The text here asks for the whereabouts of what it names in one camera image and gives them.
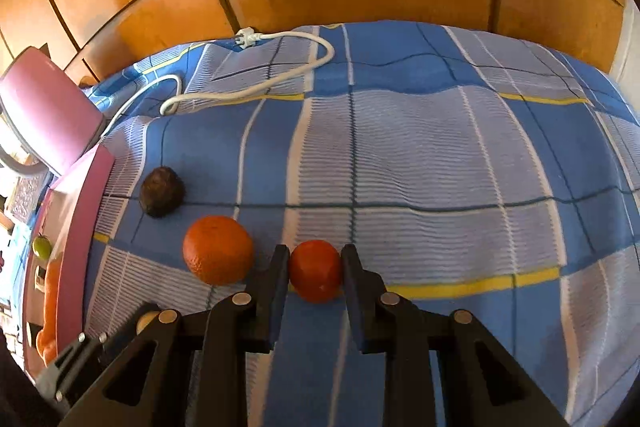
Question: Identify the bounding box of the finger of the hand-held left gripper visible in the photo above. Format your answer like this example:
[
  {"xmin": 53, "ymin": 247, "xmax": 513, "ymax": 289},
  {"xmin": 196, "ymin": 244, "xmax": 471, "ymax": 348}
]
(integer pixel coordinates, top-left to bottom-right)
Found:
[{"xmin": 37, "ymin": 302, "xmax": 158, "ymax": 403}]

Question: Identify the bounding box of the blue plaid tablecloth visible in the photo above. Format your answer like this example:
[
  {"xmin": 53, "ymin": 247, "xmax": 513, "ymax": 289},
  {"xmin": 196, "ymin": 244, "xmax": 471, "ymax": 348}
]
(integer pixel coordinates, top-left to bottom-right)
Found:
[{"xmin": 80, "ymin": 21, "xmax": 640, "ymax": 427}]

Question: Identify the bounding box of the pink shallow cardboard tray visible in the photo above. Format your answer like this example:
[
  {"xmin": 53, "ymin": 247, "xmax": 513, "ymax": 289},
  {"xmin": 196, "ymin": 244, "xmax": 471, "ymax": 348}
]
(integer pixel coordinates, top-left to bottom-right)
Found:
[{"xmin": 20, "ymin": 144, "xmax": 117, "ymax": 383}]

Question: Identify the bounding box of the small orange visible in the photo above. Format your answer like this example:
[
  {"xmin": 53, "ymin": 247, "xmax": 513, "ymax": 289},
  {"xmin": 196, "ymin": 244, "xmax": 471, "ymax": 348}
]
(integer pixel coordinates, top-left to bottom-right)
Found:
[{"xmin": 289, "ymin": 239, "xmax": 344, "ymax": 304}]

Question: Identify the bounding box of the silver embossed tissue box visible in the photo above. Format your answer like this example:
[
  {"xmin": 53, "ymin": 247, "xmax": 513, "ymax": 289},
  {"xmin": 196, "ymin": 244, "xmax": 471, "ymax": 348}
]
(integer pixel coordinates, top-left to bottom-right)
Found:
[{"xmin": 7, "ymin": 174, "xmax": 51, "ymax": 228}]

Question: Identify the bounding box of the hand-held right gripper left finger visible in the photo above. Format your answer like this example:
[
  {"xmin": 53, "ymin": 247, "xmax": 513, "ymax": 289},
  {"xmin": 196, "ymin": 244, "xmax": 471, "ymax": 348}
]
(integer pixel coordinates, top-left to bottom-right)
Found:
[{"xmin": 60, "ymin": 244, "xmax": 292, "ymax": 427}]

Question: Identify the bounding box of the white kettle power cord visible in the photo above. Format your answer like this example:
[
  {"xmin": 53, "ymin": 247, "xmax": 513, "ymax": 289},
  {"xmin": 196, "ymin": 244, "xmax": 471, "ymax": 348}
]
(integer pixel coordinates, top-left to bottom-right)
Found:
[{"xmin": 97, "ymin": 28, "xmax": 336, "ymax": 142}]

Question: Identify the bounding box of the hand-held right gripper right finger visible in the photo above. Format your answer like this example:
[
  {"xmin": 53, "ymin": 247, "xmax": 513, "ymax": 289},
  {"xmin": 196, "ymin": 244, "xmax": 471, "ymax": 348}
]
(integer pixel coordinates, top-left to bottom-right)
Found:
[{"xmin": 340, "ymin": 244, "xmax": 571, "ymax": 427}]

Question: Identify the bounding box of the orange carrot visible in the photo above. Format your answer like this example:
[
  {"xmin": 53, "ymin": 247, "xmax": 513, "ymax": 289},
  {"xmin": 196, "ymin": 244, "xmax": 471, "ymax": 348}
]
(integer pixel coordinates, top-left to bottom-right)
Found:
[{"xmin": 42, "ymin": 254, "xmax": 63, "ymax": 338}]

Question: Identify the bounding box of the dark avocado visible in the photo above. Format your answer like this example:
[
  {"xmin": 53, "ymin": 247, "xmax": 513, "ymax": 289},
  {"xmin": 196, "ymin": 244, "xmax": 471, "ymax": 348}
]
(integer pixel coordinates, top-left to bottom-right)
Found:
[{"xmin": 139, "ymin": 167, "xmax": 186, "ymax": 219}]

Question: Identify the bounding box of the large orange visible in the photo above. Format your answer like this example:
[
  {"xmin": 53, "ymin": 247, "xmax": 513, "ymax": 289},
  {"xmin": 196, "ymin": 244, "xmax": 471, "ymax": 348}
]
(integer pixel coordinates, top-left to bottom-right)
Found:
[{"xmin": 182, "ymin": 216, "xmax": 254, "ymax": 286}]

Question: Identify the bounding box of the pink electric kettle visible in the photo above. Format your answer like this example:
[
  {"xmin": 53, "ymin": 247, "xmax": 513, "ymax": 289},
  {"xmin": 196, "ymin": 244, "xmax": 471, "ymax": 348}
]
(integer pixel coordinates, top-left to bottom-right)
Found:
[{"xmin": 0, "ymin": 47, "xmax": 107, "ymax": 178}]

